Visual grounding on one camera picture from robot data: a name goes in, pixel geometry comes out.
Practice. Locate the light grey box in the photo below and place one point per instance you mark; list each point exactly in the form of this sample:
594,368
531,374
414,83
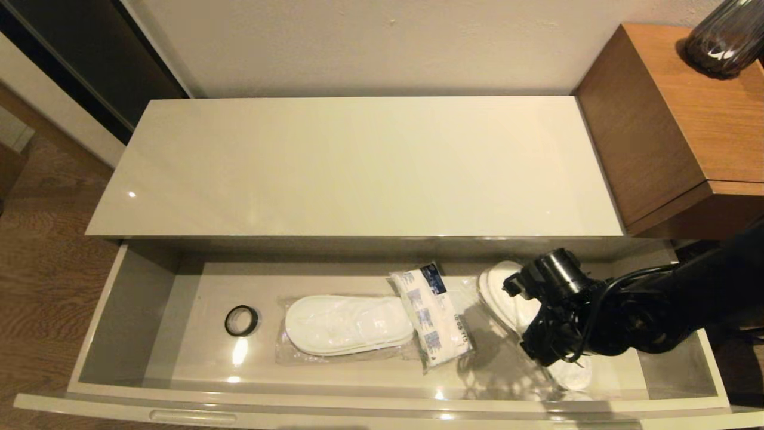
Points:
13,131

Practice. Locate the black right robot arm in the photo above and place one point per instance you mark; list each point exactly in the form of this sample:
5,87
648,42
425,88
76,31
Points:
656,310

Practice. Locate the dark sliding door panel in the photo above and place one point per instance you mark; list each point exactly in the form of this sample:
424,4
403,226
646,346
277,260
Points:
89,48

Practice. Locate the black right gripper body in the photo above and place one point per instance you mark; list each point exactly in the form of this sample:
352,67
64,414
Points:
543,346

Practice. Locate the white blue printed plastic packet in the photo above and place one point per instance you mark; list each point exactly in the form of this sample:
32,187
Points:
433,322

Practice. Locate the white slippers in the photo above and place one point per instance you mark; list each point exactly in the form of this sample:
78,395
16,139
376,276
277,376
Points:
349,325
498,292

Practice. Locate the brown wooden side cabinet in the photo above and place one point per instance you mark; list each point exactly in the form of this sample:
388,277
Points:
656,131

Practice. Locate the black tape roll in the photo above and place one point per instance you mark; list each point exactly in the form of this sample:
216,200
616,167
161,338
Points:
227,321

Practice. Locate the dark ribbed glass vase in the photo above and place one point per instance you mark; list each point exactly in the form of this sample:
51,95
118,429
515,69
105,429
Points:
722,42

